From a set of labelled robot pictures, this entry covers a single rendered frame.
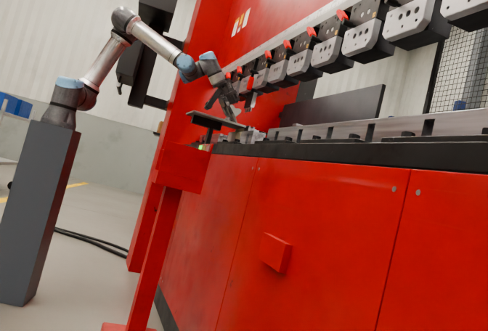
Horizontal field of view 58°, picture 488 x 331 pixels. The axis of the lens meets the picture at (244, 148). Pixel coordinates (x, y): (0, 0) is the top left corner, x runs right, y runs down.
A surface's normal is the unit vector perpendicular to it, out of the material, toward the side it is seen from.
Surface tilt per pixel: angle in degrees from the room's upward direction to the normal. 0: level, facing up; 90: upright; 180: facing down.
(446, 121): 90
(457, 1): 90
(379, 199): 90
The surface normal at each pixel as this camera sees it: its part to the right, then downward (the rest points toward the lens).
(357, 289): -0.92, -0.26
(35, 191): 0.16, -0.04
